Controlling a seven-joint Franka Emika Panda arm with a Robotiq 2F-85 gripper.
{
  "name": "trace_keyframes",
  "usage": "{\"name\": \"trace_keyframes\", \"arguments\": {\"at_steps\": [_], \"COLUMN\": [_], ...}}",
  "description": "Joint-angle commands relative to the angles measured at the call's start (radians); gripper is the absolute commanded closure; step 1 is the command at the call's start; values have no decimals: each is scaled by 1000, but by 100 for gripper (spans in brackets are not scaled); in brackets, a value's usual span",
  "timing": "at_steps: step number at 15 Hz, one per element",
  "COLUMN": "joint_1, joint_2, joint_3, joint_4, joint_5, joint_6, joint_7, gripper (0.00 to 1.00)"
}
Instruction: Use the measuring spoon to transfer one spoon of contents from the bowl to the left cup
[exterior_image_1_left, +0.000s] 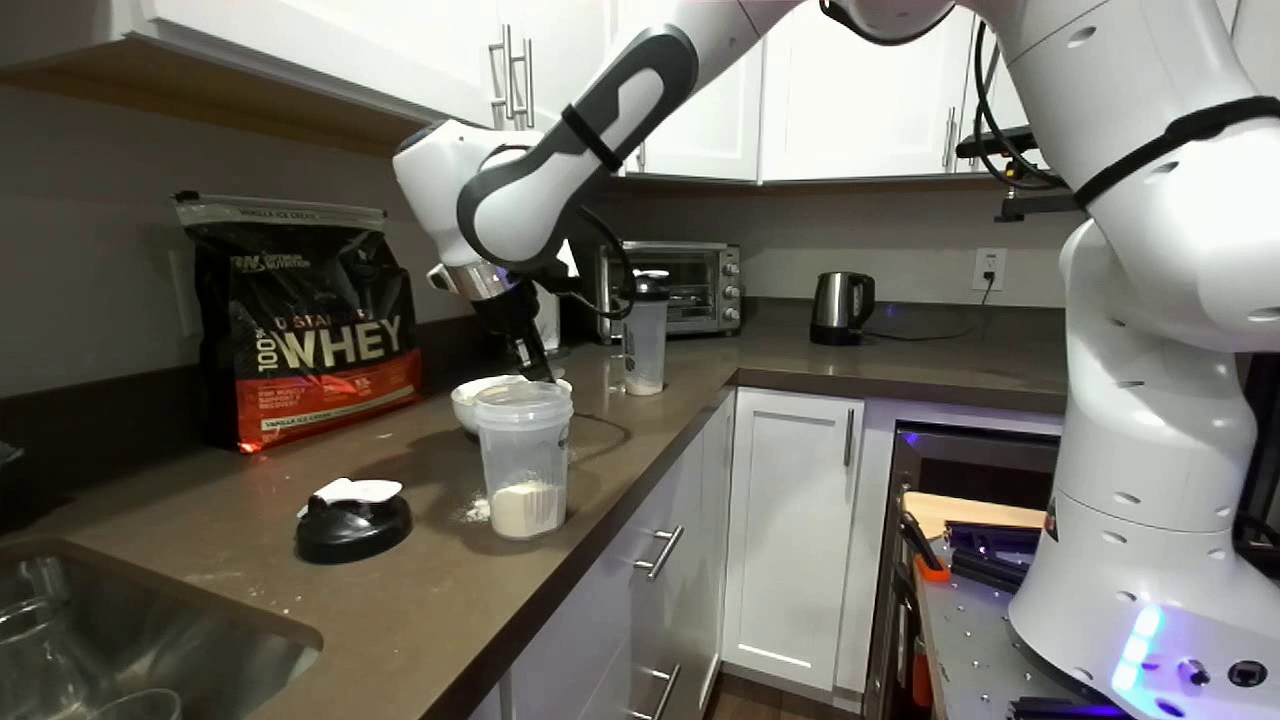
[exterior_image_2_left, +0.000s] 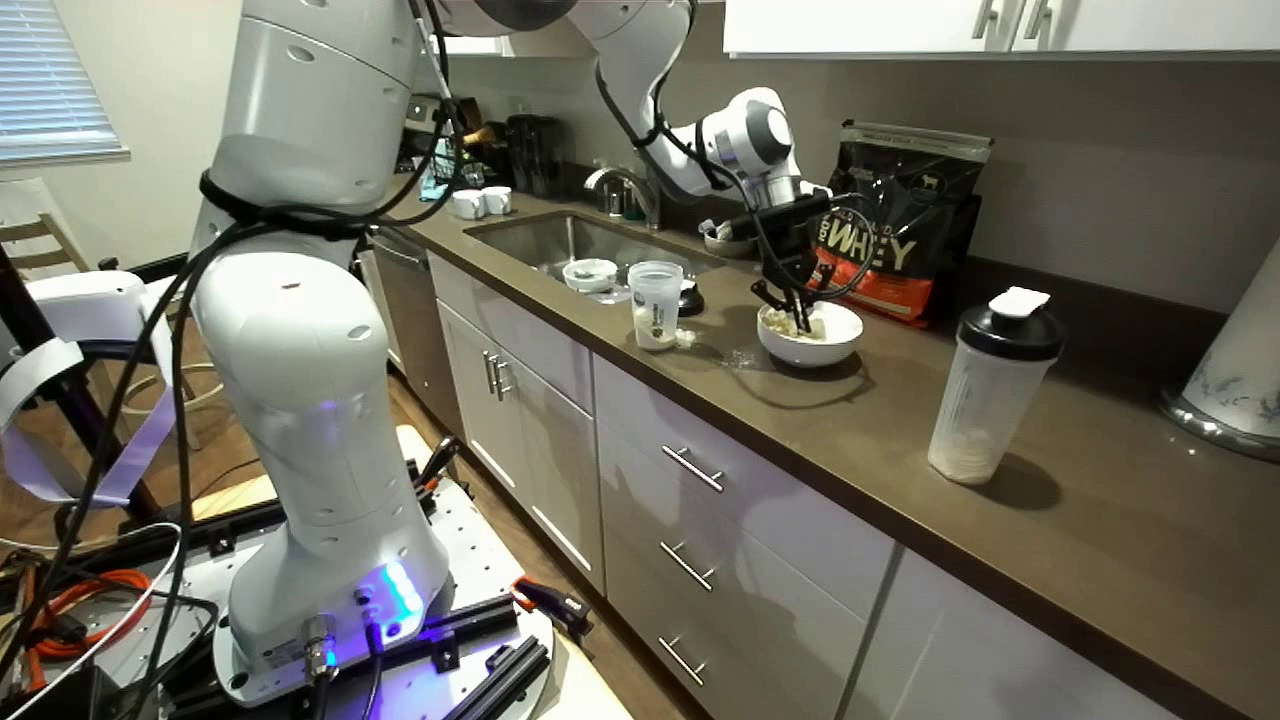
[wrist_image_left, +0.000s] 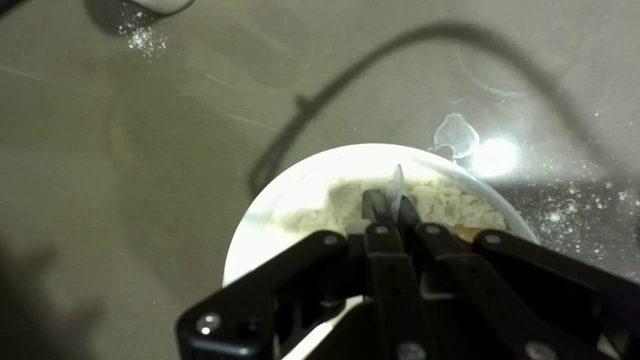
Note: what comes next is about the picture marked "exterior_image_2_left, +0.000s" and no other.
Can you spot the wooden chair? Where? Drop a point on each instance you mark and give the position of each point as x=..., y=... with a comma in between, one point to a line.
x=40, y=241

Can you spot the white base cabinet run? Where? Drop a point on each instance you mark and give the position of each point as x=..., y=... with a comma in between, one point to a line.
x=786, y=584

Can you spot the stainless steel sink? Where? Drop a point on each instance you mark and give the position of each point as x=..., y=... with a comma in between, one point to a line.
x=535, y=241

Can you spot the white bowl with powder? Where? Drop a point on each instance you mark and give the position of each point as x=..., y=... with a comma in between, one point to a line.
x=811, y=355

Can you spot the black clamp bar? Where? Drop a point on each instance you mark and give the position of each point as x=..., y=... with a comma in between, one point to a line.
x=501, y=682
x=465, y=622

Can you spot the clear plastic deli container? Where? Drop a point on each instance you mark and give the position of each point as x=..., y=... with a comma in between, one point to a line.
x=657, y=312

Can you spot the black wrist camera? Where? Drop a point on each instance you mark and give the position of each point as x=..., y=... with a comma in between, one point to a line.
x=807, y=207

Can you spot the white upper wall cabinet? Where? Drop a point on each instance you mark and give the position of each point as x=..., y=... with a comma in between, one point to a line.
x=865, y=27

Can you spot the white dish in sink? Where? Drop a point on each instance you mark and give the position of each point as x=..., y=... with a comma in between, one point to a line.
x=588, y=274

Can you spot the metal robot mounting plate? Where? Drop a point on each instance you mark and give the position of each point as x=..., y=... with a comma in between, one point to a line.
x=465, y=562

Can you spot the black shaker lid white cap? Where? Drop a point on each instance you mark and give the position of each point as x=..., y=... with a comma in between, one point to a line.
x=695, y=303

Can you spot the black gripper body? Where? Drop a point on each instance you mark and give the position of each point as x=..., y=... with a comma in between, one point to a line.
x=793, y=249

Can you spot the white window blind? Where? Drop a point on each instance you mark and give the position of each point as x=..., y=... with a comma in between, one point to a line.
x=53, y=73

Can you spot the black coffee maker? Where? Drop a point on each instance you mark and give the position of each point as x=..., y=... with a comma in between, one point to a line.
x=535, y=153

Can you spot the black tripod leg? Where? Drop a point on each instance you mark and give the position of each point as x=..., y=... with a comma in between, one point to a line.
x=75, y=395

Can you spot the shaker bottle with black lid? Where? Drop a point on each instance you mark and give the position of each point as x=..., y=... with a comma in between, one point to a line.
x=982, y=414

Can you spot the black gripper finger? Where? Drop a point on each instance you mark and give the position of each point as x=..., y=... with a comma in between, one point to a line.
x=801, y=307
x=771, y=303

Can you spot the black whey protein bag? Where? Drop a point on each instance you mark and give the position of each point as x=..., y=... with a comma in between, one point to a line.
x=922, y=253

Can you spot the chrome kitchen faucet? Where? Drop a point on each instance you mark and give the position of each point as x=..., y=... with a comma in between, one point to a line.
x=618, y=184

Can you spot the white mug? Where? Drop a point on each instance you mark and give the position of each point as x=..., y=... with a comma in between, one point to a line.
x=498, y=203
x=465, y=207

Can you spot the white curved frame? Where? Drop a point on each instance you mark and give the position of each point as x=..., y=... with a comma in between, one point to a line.
x=83, y=303

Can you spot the dark dishwasher front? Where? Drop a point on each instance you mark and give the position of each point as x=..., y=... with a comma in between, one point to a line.
x=407, y=320

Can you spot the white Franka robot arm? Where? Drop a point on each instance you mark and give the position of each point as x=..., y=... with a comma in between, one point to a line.
x=306, y=403

